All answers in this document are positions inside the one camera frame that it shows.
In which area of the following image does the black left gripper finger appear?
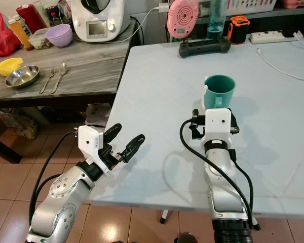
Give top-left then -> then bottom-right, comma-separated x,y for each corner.
103,123 -> 122,146
121,134 -> 146,164

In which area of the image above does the white paper package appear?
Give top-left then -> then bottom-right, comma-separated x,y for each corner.
83,103 -> 113,128

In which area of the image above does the teal mug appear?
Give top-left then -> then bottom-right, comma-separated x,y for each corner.
202,74 -> 237,110

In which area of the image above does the grey wooden side table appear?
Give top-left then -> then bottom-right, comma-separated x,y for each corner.
0,20 -> 135,165

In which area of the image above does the white table leg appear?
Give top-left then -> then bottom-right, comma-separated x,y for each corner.
159,210 -> 171,225

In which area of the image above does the black handheld controller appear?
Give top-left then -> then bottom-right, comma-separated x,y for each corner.
178,39 -> 232,58

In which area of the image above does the silver spoon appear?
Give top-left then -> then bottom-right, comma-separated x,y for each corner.
51,62 -> 68,95

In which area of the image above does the silver fork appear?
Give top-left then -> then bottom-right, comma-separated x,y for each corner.
39,68 -> 56,95

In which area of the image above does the patterned bag under table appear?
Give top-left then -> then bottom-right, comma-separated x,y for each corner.
0,108 -> 32,141

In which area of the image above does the orange and black device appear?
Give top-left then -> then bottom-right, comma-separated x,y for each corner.
229,16 -> 252,45

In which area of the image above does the stainless steel bowl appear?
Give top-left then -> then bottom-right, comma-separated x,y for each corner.
5,65 -> 41,90

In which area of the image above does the dark robot foot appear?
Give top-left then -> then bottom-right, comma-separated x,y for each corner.
174,232 -> 199,243

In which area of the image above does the teal glass bottle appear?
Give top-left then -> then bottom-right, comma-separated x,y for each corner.
206,0 -> 229,41

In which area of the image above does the pink round fan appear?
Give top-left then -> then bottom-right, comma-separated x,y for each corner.
167,0 -> 200,40

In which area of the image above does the purple plastic bowl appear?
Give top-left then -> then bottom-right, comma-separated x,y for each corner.
45,23 -> 73,48

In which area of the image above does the white kitchen blender machine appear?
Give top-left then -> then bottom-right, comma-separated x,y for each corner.
70,0 -> 127,43

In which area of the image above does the white power strip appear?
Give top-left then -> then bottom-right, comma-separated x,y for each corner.
249,30 -> 297,44

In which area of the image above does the clear plastic food container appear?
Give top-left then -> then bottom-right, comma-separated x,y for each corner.
29,27 -> 54,50

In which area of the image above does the yellow plastic bowl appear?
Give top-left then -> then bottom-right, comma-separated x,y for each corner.
0,57 -> 24,77

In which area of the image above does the white plastic basket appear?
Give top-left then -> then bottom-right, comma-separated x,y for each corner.
225,0 -> 277,16

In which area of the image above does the red plastic bag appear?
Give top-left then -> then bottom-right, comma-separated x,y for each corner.
0,13 -> 21,58

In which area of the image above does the orange sauce bottle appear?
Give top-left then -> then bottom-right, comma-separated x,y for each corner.
8,15 -> 34,51

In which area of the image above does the red canister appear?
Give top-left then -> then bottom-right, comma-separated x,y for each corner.
15,5 -> 46,35

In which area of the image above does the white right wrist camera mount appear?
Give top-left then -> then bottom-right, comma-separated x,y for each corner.
203,107 -> 234,144

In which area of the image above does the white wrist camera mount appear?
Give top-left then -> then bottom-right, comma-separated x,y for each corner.
203,107 -> 234,144
77,125 -> 105,165

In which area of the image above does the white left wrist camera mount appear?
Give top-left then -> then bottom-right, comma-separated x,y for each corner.
77,125 -> 105,165

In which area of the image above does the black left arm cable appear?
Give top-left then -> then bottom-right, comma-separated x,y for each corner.
28,131 -> 80,223

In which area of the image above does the thin white cable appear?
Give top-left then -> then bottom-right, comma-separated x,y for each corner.
255,46 -> 304,83

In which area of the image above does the white charger with cable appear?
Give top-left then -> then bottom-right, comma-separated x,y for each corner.
124,4 -> 170,36

